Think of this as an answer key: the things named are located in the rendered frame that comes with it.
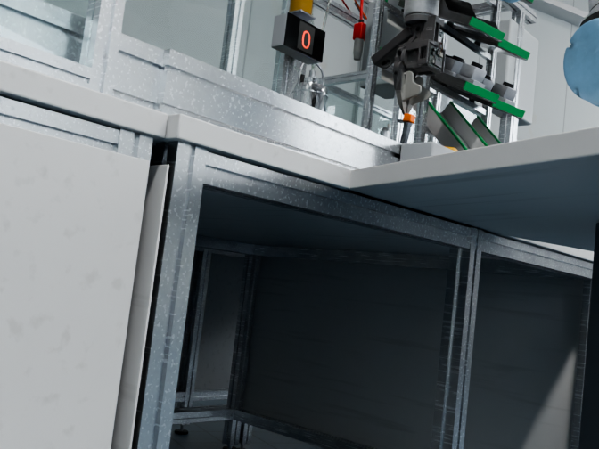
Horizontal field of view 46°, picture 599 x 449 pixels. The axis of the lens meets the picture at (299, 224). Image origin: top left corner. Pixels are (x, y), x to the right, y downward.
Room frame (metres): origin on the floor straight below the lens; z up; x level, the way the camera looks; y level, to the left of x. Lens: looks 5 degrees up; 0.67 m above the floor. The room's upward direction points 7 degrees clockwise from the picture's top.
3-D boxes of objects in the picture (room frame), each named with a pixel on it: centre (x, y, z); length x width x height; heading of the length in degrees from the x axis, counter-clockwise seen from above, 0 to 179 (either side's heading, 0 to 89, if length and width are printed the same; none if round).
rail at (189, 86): (1.22, -0.09, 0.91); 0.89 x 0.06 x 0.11; 137
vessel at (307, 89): (2.51, 0.02, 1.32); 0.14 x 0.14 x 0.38
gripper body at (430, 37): (1.48, -0.22, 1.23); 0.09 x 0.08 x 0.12; 47
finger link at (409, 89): (1.47, -0.20, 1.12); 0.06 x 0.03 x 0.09; 47
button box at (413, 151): (1.32, -0.26, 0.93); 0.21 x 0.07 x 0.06; 137
